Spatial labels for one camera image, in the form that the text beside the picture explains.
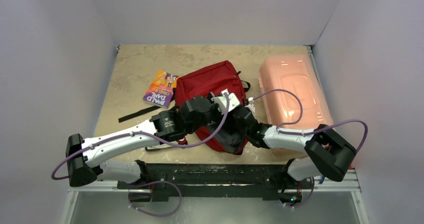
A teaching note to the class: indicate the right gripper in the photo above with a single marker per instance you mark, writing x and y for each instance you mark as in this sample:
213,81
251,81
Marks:
239,120

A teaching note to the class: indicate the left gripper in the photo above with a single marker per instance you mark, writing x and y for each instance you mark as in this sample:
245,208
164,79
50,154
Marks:
218,114

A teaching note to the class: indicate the red backpack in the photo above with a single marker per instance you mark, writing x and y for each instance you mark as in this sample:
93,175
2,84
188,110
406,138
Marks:
214,79

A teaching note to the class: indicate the purple Roald Dahl book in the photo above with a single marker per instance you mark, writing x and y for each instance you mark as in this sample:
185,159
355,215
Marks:
161,91

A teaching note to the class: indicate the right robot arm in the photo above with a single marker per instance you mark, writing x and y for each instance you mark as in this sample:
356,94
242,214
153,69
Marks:
328,153

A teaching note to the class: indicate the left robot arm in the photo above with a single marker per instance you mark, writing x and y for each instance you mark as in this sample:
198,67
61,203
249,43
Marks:
88,158

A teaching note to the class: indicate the silver black stapler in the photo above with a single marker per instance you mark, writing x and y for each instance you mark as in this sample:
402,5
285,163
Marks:
157,148

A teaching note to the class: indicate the pink plastic storage box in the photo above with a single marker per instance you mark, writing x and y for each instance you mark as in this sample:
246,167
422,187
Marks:
292,94

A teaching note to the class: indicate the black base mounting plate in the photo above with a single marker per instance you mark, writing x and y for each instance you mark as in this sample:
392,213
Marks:
278,185

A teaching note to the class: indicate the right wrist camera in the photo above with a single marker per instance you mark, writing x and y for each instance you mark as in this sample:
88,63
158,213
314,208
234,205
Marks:
251,105

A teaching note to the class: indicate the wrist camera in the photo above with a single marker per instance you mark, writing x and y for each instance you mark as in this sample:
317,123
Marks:
227,102
251,105

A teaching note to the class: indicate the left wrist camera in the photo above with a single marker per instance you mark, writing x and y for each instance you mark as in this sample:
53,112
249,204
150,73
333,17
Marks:
227,102

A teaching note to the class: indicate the blue handled pliers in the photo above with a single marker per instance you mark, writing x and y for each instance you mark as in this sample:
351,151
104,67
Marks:
322,179

